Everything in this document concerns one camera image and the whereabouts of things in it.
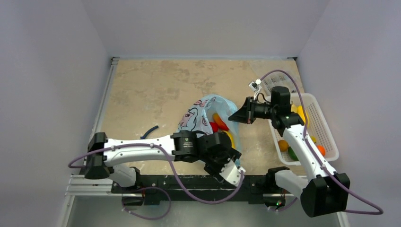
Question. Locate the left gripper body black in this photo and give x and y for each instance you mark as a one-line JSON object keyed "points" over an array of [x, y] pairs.
{"points": [[215, 163]]}

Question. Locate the small orange fake fruit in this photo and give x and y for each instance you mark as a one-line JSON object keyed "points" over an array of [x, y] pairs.
{"points": [[283, 145]]}

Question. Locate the red fake pepper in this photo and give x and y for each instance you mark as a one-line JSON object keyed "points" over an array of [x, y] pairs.
{"points": [[214, 127]]}

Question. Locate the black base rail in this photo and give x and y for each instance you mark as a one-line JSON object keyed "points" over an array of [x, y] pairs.
{"points": [[254, 190]]}

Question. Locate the light blue printed plastic bag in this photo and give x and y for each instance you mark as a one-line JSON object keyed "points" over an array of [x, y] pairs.
{"points": [[199, 116]]}

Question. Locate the small orange fruit right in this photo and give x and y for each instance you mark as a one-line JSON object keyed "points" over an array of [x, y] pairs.
{"points": [[322, 150]]}

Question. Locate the white plastic basket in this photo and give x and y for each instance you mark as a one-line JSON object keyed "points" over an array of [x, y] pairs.
{"points": [[318, 128]]}

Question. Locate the yellow fake pear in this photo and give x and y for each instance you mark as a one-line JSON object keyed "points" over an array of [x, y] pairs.
{"points": [[294, 108]]}

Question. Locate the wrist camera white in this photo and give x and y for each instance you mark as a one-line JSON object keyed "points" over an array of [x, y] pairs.
{"points": [[255, 86], [231, 173]]}

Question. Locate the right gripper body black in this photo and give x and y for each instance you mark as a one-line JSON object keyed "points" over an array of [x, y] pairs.
{"points": [[249, 110]]}

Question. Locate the aluminium frame rail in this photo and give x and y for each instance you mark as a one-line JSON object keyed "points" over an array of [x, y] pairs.
{"points": [[80, 186]]}

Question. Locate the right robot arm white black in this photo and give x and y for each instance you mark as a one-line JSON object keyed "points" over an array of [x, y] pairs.
{"points": [[323, 191]]}

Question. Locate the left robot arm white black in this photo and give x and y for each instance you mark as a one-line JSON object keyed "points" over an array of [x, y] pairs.
{"points": [[107, 157]]}

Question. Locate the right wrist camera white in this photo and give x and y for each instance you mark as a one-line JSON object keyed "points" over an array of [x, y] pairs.
{"points": [[255, 86]]}

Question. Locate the green fake fruit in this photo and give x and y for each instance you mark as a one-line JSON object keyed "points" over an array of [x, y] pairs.
{"points": [[292, 154]]}

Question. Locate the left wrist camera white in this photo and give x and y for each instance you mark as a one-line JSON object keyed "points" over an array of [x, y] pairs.
{"points": [[231, 173]]}

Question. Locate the blue handled pliers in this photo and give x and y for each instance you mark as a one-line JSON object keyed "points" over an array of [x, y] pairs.
{"points": [[148, 132]]}

